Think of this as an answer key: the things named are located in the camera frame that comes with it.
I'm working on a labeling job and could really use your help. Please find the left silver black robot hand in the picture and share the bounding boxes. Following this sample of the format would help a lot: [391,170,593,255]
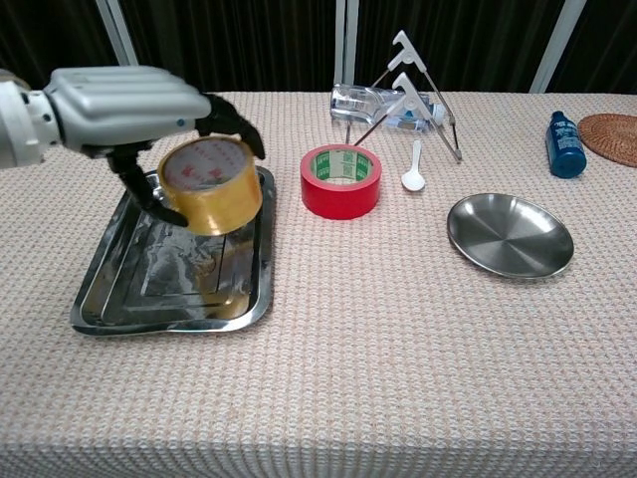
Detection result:
[43,66,267,228]

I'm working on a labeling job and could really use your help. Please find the yellow transparent tape roll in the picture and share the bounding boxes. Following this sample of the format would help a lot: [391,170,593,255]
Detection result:
[157,134,264,235]

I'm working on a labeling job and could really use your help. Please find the red tape roll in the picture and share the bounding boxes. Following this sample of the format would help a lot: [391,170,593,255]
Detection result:
[300,143,383,220]

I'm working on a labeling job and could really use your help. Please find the dark pleated curtain panel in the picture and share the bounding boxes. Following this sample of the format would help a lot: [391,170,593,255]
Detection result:
[546,0,637,95]
[355,0,566,94]
[0,0,125,94]
[118,0,339,94]

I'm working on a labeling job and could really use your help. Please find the rectangular stainless steel tray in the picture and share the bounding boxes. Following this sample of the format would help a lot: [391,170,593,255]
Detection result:
[69,166,277,336]

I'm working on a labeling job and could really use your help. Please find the clear plastic water bottle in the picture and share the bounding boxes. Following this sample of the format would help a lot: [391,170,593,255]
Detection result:
[329,83,447,133]

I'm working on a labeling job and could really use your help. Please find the folding metal stand white clips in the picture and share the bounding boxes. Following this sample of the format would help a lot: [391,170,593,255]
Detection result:
[341,29,464,163]

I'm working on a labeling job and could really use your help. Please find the white plastic spoon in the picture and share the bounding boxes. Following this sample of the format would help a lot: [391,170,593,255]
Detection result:
[400,139,426,192]

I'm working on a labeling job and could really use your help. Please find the beige waffle tablecloth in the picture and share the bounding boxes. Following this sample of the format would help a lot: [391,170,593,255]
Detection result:
[0,90,637,478]

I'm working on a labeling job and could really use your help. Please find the round stainless steel plate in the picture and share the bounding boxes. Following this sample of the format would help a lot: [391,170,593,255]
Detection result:
[446,192,575,279]

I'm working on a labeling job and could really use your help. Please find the blue spray bottle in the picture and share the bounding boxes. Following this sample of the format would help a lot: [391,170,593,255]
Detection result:
[544,110,587,179]

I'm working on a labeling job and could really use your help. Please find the round woven rattan coaster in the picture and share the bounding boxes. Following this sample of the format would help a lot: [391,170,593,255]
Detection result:
[577,113,637,168]

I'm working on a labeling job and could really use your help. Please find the grey partition post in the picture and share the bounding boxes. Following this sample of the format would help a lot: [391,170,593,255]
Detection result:
[95,0,145,71]
[333,0,360,93]
[530,0,588,95]

